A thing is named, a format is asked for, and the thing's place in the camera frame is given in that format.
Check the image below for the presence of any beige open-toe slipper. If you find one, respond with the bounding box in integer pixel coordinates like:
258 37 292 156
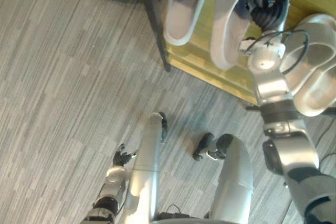
292 62 336 118
280 13 336 97

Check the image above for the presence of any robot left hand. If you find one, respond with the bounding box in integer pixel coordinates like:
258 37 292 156
112 143 139 167

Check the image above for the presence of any robot left leg silver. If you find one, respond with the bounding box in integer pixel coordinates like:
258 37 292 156
121 112 169 224

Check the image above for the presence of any grey closed-toe slipper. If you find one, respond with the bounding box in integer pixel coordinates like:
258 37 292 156
163 0 213 47
209 0 266 71

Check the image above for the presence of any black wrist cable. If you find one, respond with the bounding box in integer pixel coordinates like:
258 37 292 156
245 30 310 75

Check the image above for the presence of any black floor cable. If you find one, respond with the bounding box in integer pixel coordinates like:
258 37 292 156
314 122 336 174

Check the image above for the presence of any robot right leg silver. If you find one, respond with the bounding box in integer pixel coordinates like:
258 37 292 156
193 132 255 224

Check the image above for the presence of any wooden shoe rack black frame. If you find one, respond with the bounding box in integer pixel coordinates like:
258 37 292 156
133 0 336 118

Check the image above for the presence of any robot leg silver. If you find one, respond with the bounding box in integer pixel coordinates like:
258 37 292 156
121 112 169 224
193 132 255 224

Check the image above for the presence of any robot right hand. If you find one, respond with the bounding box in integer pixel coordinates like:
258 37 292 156
246 0 291 30

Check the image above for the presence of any robot torso with black cables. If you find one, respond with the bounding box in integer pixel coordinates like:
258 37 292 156
154 204 211 224

